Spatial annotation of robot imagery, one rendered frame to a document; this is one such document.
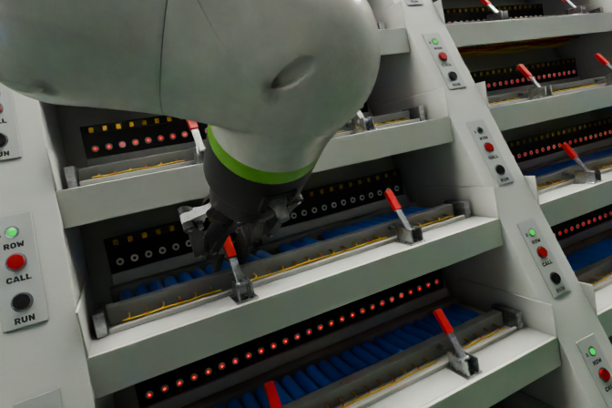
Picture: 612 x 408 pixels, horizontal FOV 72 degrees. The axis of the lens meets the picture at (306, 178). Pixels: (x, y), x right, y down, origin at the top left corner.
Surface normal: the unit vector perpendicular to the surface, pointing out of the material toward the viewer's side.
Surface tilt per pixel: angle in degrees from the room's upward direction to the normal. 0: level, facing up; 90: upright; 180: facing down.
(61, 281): 90
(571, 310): 90
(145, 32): 130
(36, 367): 90
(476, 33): 112
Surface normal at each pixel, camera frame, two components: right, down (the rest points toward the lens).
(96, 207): 0.41, 0.00
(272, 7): 0.13, -0.10
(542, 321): -0.89, 0.20
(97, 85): 0.07, 0.86
